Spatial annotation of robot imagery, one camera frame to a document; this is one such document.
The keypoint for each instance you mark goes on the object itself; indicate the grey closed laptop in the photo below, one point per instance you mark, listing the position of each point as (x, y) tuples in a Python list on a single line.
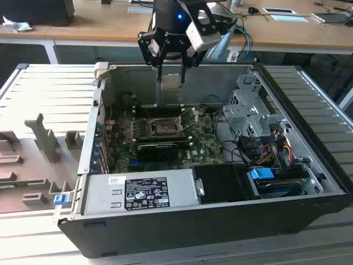
[(329, 18)]

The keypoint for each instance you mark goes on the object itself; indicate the black computer tower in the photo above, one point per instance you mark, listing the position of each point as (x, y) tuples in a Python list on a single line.
[(36, 12)]

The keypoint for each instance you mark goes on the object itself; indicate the green motherboard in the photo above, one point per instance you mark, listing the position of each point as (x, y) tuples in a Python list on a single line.
[(204, 149)]

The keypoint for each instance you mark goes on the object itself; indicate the silver diagonal support strut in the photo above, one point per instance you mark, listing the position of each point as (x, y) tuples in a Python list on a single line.
[(220, 47)]

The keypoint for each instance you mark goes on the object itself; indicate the black open PC case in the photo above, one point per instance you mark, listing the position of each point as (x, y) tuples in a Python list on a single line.
[(165, 234)]

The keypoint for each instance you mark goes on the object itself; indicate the grey power supply unit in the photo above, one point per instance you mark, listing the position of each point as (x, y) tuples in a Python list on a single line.
[(104, 193)]

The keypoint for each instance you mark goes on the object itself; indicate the green RAM stick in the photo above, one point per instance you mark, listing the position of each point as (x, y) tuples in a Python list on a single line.
[(16, 184)]

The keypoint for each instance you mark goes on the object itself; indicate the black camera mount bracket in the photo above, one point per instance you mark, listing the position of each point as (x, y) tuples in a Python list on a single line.
[(213, 27)]

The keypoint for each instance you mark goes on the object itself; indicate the grey parts rack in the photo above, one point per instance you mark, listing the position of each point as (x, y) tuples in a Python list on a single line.
[(33, 165)]

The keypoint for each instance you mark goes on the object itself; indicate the crumpled white paper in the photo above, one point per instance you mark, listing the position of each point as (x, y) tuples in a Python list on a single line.
[(16, 25)]

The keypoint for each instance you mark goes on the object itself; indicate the black plastic shroud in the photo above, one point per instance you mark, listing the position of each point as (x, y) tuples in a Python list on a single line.
[(220, 182)]

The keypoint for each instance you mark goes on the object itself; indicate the silver square CPU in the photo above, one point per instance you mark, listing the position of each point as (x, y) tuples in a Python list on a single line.
[(171, 82)]

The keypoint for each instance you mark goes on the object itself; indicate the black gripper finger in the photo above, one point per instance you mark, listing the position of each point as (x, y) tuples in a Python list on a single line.
[(194, 59), (159, 71)]

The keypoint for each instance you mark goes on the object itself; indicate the wooden office desk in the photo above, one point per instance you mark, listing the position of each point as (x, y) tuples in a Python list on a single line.
[(110, 27)]

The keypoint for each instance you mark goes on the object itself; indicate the white flat sheet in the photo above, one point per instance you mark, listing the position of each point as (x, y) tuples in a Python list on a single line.
[(289, 18)]

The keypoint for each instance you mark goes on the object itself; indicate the white cup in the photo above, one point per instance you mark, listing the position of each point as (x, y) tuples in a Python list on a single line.
[(236, 2)]

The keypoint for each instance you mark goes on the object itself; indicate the black computer mouse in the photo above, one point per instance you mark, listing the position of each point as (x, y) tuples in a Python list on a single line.
[(252, 10)]

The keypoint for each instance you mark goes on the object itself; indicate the black graphics card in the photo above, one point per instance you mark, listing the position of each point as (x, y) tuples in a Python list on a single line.
[(157, 153)]

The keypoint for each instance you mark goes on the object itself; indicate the blue disk carrier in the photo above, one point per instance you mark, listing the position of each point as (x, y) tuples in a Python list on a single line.
[(260, 174)]

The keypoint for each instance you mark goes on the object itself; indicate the blue plastic case clip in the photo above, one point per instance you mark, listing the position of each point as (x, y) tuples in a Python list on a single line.
[(60, 200)]

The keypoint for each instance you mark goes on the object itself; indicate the beige plastic case latch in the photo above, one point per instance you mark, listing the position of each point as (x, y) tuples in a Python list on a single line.
[(100, 70)]

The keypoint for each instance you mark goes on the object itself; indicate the silver metal drive cage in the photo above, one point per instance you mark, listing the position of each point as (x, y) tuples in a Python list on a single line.
[(242, 118)]

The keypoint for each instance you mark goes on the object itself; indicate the blue expansion slot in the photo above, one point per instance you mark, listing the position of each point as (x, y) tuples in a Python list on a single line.
[(140, 164)]

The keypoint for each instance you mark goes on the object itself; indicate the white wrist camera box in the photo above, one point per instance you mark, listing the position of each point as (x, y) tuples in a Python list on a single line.
[(202, 41)]

